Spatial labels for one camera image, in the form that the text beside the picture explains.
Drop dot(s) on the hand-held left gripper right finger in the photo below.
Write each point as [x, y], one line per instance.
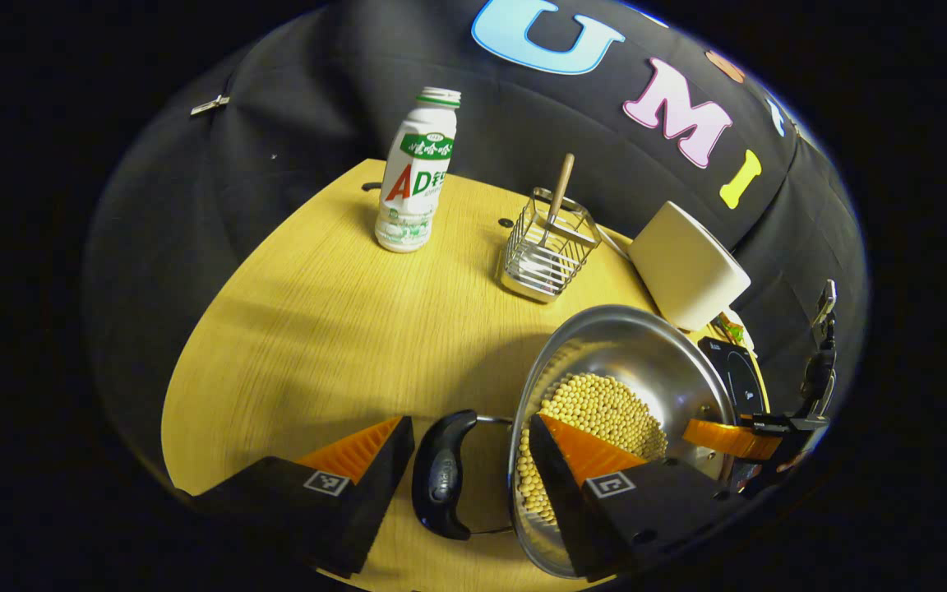
[556, 493]

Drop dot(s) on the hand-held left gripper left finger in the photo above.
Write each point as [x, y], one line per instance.
[379, 493]

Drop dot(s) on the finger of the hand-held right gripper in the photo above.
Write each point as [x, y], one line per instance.
[728, 438]

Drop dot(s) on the black induction cooktop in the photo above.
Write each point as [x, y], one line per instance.
[741, 378]

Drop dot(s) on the large pile of yellow soybeans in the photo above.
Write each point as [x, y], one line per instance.
[605, 407]

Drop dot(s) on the sandwich with lettuce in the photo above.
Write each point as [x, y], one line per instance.
[732, 330]

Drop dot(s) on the white toaster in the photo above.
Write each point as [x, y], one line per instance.
[687, 263]

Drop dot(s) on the white drink bottle green label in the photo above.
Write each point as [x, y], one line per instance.
[416, 181]

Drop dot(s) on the black backdrop cloth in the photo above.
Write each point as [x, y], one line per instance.
[317, 82]

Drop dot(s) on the silver clip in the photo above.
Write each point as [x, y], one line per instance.
[210, 104]

